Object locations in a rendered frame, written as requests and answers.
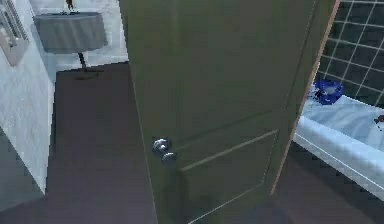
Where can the small dark red object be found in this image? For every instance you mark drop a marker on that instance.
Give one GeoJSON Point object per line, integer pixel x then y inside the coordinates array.
{"type": "Point", "coordinates": [379, 119]}

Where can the blue crumpled cloth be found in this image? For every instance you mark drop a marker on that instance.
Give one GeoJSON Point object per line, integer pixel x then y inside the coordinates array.
{"type": "Point", "coordinates": [327, 91]}

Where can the white bathtub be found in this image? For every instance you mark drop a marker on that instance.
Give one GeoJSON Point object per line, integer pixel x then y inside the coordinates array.
{"type": "Point", "coordinates": [343, 133]}

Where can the brown object on table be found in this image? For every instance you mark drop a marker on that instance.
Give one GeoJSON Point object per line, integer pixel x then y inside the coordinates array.
{"type": "Point", "coordinates": [69, 4]}

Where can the white framed wall picture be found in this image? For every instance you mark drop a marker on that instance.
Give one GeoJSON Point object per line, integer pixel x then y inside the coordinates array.
{"type": "Point", "coordinates": [11, 31]}

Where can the olive green room door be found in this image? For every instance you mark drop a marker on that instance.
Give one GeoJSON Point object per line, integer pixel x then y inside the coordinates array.
{"type": "Point", "coordinates": [216, 83]}

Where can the silver round door knob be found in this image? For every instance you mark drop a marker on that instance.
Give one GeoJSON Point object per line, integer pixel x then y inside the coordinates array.
{"type": "Point", "coordinates": [164, 150]}

